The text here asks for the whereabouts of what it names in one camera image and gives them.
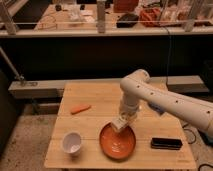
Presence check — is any white plastic bottle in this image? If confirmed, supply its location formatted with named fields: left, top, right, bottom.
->
left=111, top=118, right=128, bottom=133

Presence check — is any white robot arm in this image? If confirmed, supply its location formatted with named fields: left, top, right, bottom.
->
left=113, top=69, right=213, bottom=137

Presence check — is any orange ceramic bowl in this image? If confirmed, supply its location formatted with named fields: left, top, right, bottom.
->
left=99, top=123, right=136, bottom=160

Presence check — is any blue sponge block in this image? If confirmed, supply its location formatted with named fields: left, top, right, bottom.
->
left=148, top=103, right=165, bottom=115

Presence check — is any black rectangular case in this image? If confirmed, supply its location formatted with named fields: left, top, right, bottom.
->
left=151, top=137, right=183, bottom=150

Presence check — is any wooden table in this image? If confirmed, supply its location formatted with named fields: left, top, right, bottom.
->
left=44, top=81, right=198, bottom=171

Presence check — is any orange carrot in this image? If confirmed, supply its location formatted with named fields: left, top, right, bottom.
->
left=70, top=105, right=91, bottom=115

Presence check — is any white paper cup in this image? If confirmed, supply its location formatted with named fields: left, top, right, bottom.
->
left=62, top=132, right=82, bottom=156

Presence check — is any black box on floor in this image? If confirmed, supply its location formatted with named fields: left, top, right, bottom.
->
left=199, top=131, right=213, bottom=147

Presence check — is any black pouch on shelf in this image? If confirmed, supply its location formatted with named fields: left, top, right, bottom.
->
left=116, top=13, right=139, bottom=28

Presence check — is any orange crate on shelf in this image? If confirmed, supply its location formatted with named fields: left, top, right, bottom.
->
left=139, top=8, right=160, bottom=27

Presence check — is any grey metal beam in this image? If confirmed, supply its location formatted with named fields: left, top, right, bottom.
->
left=9, top=80, right=67, bottom=99

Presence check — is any red box on shelf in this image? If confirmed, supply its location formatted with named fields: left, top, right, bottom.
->
left=113, top=0, right=138, bottom=13

